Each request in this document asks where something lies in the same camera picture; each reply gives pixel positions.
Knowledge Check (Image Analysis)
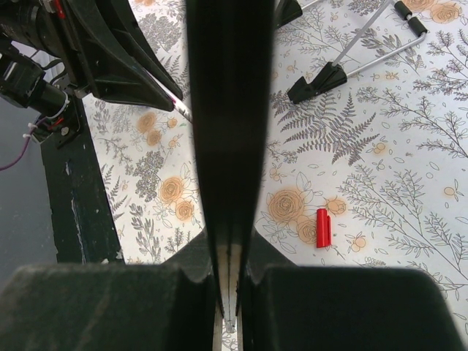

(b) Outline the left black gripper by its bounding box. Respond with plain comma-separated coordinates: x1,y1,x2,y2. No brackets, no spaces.
1,1,183,111

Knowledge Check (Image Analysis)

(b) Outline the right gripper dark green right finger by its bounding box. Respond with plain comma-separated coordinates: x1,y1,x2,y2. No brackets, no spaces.
239,234,465,350

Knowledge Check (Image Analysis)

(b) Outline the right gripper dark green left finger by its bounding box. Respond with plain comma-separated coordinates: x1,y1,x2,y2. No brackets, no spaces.
1,233,219,350

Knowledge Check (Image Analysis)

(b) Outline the red marker cap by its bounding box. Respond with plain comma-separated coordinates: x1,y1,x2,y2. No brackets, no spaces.
316,208,331,248

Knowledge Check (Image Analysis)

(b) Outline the red whiteboard marker pen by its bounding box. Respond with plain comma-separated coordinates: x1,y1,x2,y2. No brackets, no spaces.
171,97,192,123

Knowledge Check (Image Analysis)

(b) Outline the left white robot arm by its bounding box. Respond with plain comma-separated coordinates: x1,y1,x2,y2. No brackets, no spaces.
1,1,183,118

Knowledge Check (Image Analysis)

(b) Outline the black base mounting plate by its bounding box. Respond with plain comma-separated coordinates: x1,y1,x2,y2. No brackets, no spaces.
40,99,124,263

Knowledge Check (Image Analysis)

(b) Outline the floral patterned table mat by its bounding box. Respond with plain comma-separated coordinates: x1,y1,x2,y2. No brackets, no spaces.
84,1,467,334

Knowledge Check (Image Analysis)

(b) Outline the wire whiteboard easel stand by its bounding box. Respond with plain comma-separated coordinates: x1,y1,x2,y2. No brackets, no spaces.
272,1,429,103

